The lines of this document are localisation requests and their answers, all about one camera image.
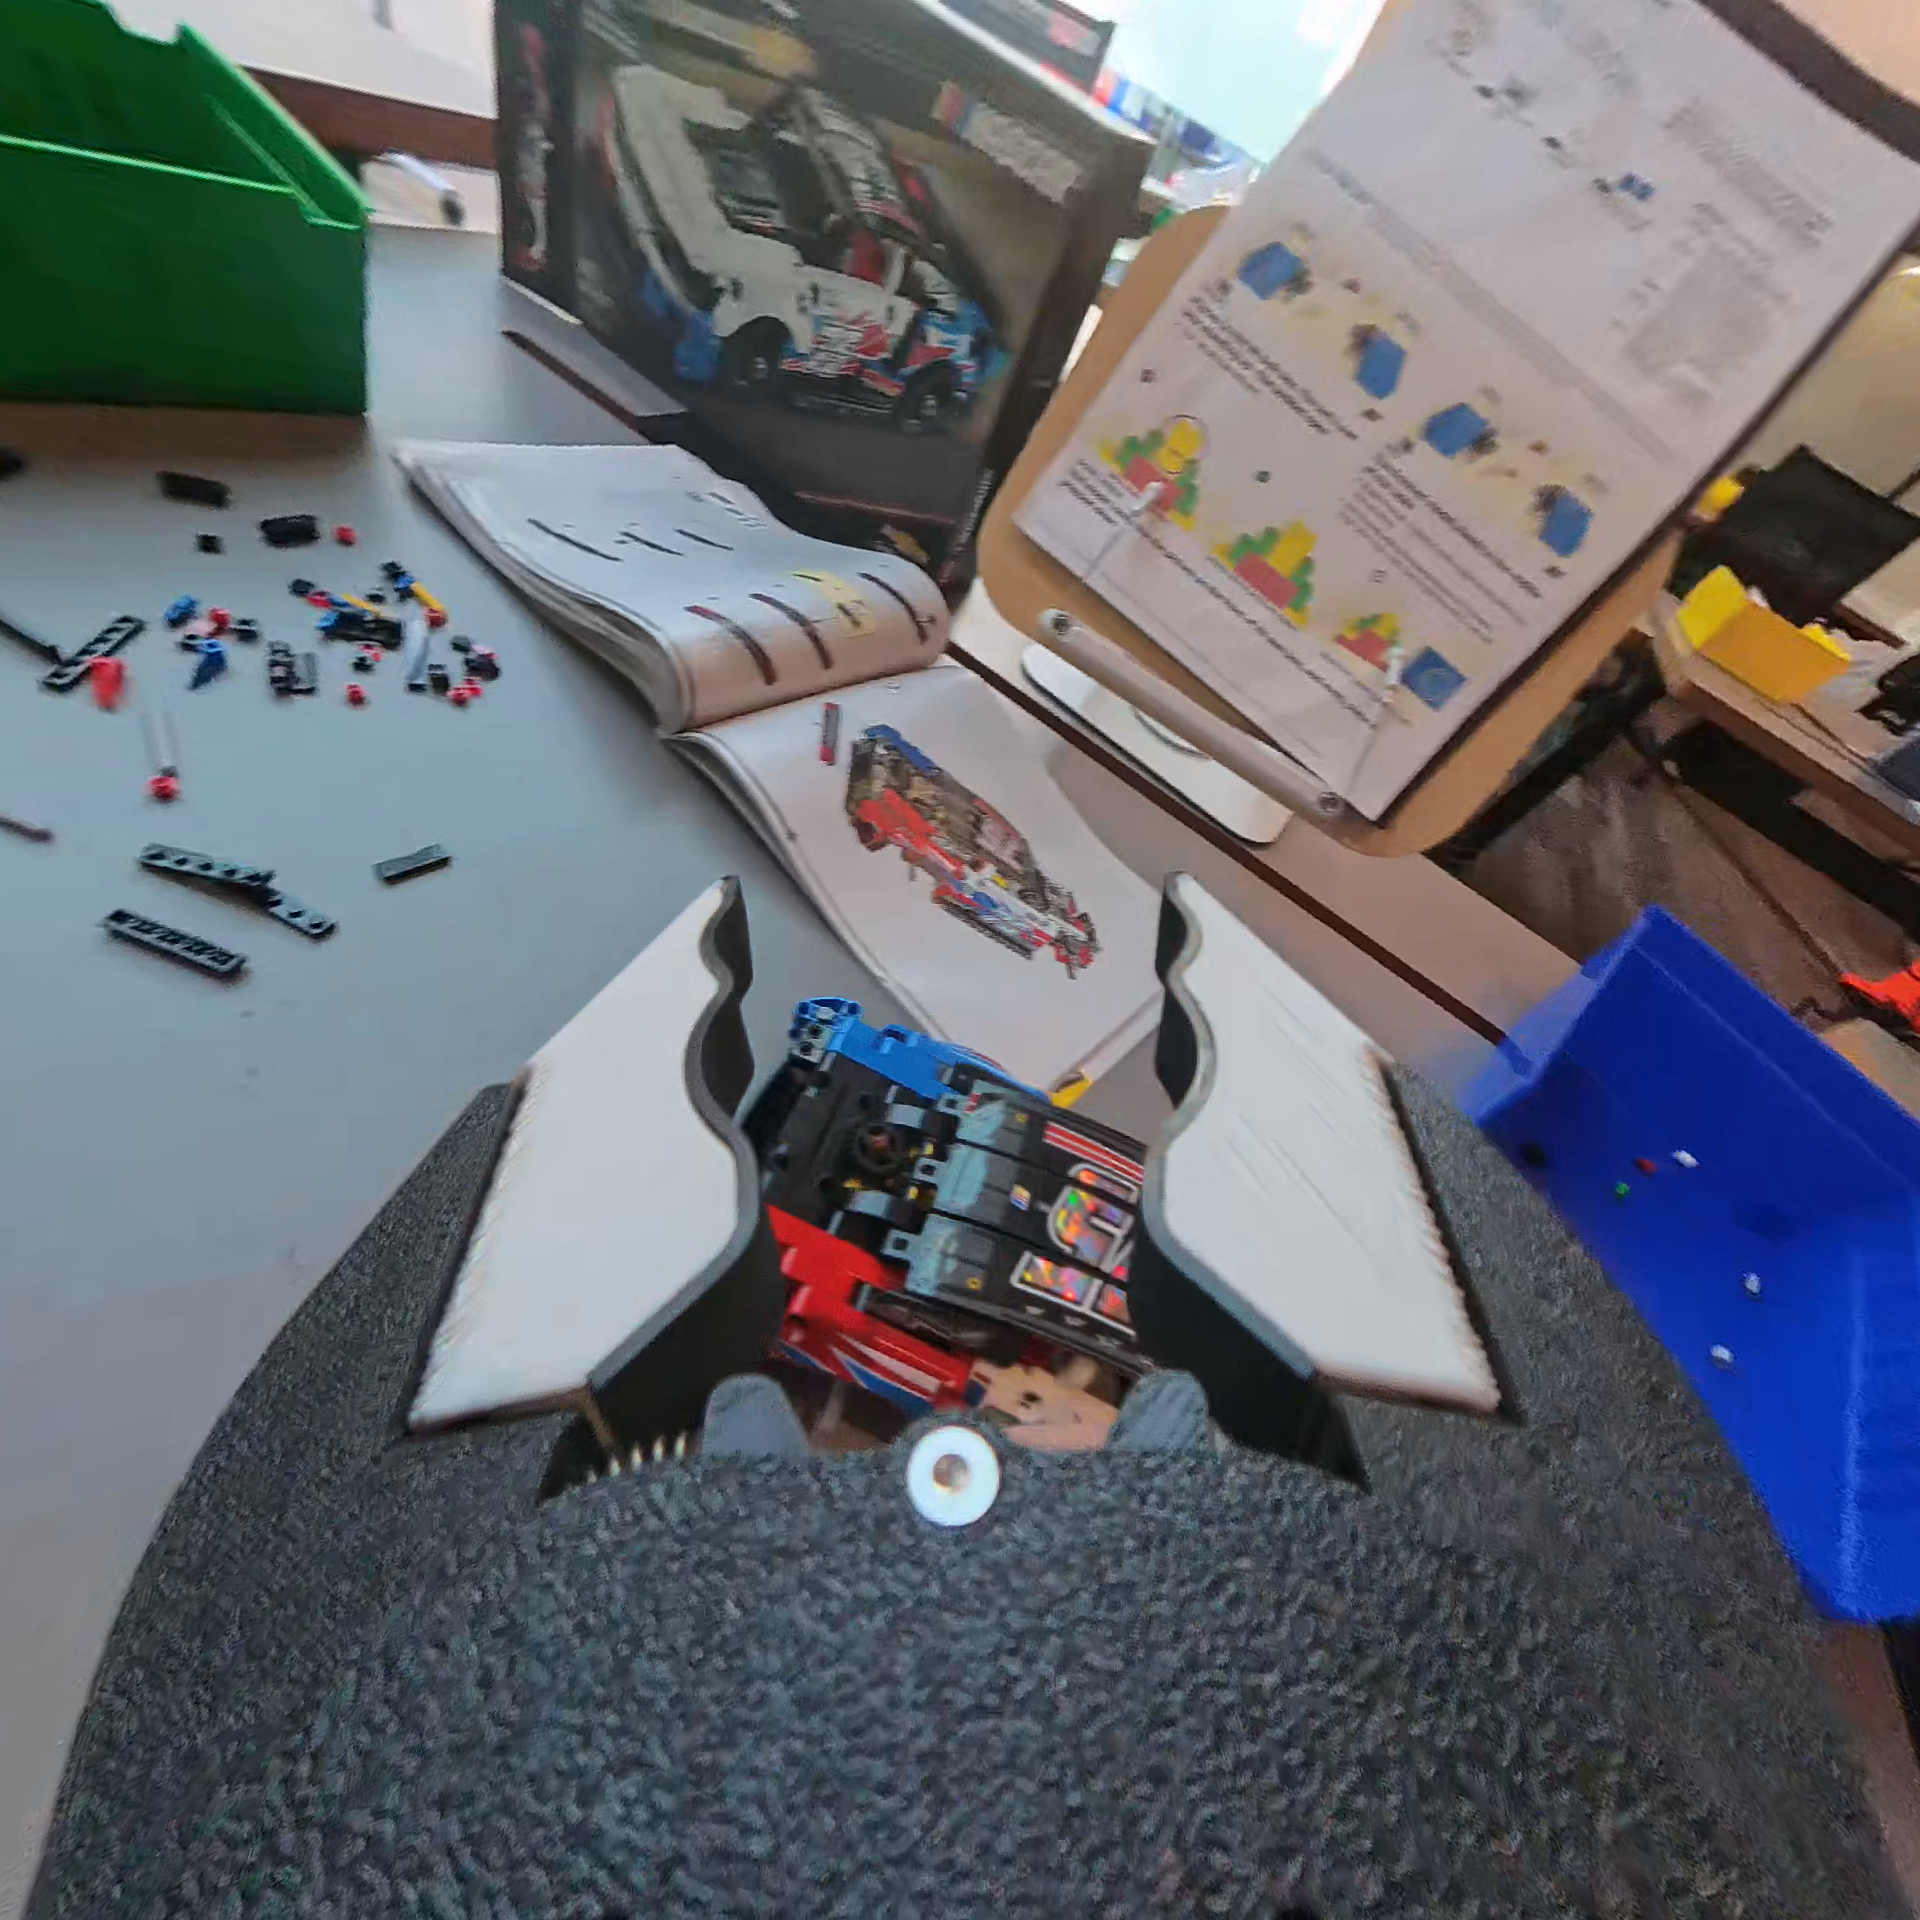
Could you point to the black office chair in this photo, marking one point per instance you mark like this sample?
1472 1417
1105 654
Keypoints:
1814 524

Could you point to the green plastic bin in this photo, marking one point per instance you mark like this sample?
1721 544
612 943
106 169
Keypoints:
148 254

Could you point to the black pin connector brick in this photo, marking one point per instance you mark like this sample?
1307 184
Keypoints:
288 529

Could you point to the long black brick beam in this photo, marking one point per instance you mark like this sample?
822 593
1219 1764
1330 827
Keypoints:
89 652

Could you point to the blue plastic bin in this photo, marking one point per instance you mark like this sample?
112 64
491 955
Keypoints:
1723 1200

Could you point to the toy brick car model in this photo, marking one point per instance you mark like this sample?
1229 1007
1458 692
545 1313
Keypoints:
930 1170

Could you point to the small black brick tile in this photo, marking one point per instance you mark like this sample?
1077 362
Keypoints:
411 862

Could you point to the printed instruction sheet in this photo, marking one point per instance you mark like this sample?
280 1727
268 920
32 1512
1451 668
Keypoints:
1500 299

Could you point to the short black brick liftarm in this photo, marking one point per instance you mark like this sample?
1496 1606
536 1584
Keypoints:
192 487

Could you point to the yellow plastic bin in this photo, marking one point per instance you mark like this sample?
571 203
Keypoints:
1756 639

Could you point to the grey axle rod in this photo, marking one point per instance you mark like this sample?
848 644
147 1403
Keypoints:
160 746

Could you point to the wooden document stand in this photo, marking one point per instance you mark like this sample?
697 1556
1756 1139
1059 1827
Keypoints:
1072 388

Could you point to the red wedge brick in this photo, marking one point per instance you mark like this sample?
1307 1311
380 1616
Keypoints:
106 681

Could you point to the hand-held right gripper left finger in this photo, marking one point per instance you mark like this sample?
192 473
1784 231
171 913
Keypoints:
600 1200

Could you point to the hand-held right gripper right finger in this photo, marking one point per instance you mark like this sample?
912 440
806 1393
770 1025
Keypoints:
1305 1200

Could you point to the open instruction booklet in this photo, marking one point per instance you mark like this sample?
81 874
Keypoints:
628 555

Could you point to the toy car set box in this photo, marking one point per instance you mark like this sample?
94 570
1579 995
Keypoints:
780 225

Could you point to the pile of small brick pieces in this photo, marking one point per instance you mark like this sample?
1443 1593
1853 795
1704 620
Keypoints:
360 623

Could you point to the thin black axle rod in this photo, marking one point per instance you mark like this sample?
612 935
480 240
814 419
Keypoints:
28 639

